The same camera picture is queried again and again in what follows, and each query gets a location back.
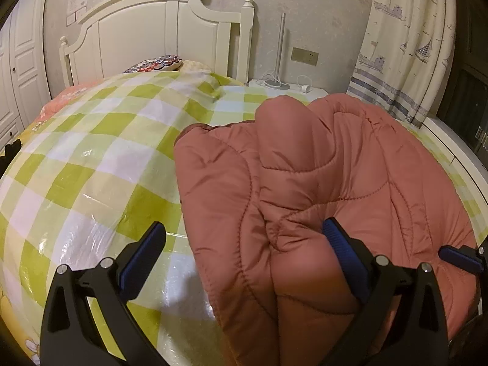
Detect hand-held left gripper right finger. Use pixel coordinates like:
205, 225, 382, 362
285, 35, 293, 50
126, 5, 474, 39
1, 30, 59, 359
322, 217, 450, 366

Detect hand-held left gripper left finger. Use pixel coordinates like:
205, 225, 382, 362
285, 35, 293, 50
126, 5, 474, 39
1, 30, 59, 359
40, 221, 167, 366

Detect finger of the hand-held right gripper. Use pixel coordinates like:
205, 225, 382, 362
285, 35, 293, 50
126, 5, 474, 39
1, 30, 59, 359
438, 242, 488, 275

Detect pink quilted jacket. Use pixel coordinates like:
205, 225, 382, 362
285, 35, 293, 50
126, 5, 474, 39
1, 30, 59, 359
173, 93, 482, 366

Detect green checked bed sheet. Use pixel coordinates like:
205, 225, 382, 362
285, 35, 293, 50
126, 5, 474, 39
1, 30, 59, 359
0, 70, 478, 366

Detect yellow printed bed sheet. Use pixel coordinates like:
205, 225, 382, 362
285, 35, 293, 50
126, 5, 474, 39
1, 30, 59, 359
0, 114, 54, 366

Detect dark cabinet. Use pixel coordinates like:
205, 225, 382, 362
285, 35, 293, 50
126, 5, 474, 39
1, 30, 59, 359
435, 44, 488, 158

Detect white nightstand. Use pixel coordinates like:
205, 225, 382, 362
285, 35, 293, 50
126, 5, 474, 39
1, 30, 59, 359
247, 78, 329, 104

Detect orange printed blanket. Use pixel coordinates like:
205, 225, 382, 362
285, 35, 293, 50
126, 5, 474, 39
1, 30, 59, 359
40, 84, 91, 117

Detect patterned round pillow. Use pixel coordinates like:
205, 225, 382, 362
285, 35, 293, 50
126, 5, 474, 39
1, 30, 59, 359
121, 54, 185, 74

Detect pale yellow pillow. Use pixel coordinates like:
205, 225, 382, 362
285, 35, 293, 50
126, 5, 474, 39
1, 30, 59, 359
179, 60, 214, 75

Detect sailboat print curtain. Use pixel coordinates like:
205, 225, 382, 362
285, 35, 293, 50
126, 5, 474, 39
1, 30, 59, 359
346, 0, 457, 129

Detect white floor lamp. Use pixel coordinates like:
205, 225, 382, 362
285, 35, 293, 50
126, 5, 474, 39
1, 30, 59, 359
263, 12, 291, 89

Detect white bed headboard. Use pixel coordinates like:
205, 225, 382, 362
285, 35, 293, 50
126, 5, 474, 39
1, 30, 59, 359
59, 0, 255, 88

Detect white wardrobe doors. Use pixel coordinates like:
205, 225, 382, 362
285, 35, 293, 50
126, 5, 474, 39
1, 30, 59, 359
0, 0, 51, 146

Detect wall socket plate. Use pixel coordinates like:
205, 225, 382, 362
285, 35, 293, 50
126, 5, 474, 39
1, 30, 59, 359
291, 47, 320, 66

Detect white paper wall notice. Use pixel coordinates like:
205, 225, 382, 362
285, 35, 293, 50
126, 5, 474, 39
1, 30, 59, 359
67, 0, 91, 27

